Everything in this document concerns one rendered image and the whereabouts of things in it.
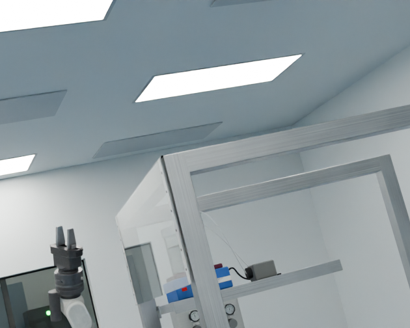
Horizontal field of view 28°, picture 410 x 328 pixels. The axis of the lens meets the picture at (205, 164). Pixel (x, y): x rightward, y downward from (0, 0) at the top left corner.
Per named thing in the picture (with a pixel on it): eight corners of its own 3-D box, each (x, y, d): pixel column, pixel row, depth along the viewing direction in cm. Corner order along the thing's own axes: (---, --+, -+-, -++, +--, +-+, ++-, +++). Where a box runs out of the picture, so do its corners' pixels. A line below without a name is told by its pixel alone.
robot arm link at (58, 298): (87, 284, 254) (90, 318, 256) (77, 274, 264) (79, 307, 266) (51, 291, 249) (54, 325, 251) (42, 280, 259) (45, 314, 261)
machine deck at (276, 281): (176, 314, 272) (172, 302, 272) (157, 318, 308) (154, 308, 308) (343, 270, 288) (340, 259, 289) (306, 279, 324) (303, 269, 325)
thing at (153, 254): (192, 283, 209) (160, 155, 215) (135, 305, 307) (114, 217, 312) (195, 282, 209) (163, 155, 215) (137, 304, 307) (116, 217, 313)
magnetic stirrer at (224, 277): (179, 300, 276) (173, 274, 277) (168, 304, 296) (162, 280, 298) (234, 286, 281) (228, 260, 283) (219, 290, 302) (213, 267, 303)
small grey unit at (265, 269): (251, 282, 289) (246, 265, 290) (246, 284, 296) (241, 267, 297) (278, 275, 292) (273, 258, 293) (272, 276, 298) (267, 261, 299)
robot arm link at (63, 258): (68, 253, 246) (71, 291, 249) (92, 245, 253) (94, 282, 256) (41, 246, 255) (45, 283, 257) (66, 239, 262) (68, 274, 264)
